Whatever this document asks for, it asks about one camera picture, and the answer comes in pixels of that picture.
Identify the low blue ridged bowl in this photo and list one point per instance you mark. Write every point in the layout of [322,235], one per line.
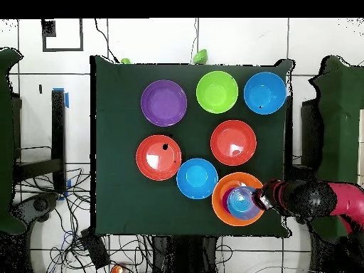
[241,203]

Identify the small pink bowl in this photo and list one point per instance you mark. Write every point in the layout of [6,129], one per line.
[224,202]

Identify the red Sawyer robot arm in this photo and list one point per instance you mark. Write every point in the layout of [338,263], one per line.
[310,199]

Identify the large orange bowl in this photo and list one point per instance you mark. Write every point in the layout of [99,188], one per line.
[219,182]

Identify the dark office chair base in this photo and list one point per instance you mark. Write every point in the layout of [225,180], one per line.
[39,204]
[301,220]

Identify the red-orange bowl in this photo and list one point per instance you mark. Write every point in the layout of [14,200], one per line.
[157,167]
[233,139]

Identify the medium blue bowl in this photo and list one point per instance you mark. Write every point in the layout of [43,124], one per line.
[197,178]

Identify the neighbouring green cloth table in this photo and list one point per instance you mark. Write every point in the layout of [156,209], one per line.
[7,142]
[338,142]

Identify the large blue bowl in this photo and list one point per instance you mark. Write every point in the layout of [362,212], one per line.
[265,93]

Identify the dark green table cloth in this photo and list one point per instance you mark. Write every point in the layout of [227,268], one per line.
[128,204]

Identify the purple bowl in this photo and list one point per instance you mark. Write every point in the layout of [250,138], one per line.
[163,103]

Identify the small green bowl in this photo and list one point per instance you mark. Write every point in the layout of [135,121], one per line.
[200,56]

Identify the small orange cup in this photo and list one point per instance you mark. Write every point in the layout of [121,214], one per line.
[117,270]

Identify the black power strip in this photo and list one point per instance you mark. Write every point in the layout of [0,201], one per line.
[95,250]

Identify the small green cup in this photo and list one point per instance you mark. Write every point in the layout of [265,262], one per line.
[125,60]

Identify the black table frame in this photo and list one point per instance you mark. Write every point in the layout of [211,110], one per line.
[58,128]

